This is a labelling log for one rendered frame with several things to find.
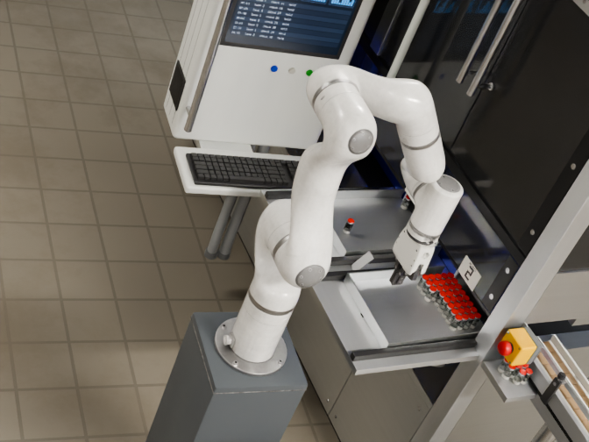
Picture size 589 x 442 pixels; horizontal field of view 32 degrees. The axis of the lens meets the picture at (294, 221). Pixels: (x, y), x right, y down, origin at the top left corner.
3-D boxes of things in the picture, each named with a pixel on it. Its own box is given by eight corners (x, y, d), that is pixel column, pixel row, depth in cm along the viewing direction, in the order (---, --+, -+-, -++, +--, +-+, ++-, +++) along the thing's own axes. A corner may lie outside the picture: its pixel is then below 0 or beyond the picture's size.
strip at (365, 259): (362, 265, 295) (370, 251, 292) (366, 273, 293) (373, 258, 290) (320, 267, 289) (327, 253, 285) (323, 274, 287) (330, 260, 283)
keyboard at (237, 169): (301, 164, 336) (303, 158, 335) (313, 192, 327) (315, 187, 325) (185, 155, 320) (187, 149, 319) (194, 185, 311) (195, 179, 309)
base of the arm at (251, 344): (223, 378, 249) (245, 327, 238) (206, 319, 262) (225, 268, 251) (294, 375, 257) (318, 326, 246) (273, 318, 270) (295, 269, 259)
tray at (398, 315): (440, 273, 304) (444, 265, 302) (484, 339, 288) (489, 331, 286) (343, 281, 287) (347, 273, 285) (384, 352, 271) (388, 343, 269)
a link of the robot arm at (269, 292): (257, 317, 242) (287, 244, 227) (233, 260, 254) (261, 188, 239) (302, 314, 247) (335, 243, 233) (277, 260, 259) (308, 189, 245)
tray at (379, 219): (400, 196, 327) (404, 188, 325) (437, 254, 311) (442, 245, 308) (308, 199, 310) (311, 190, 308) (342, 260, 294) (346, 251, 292)
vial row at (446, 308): (427, 284, 298) (433, 273, 295) (457, 331, 287) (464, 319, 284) (421, 284, 297) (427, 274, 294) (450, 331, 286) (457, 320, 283)
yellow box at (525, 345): (517, 344, 278) (528, 325, 274) (530, 364, 274) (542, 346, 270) (495, 346, 275) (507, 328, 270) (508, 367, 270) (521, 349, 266)
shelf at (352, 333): (391, 191, 331) (393, 187, 330) (499, 357, 287) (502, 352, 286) (259, 194, 308) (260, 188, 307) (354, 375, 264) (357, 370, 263)
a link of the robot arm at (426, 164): (379, 108, 233) (402, 191, 256) (408, 153, 222) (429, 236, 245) (415, 91, 233) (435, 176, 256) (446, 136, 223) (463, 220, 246)
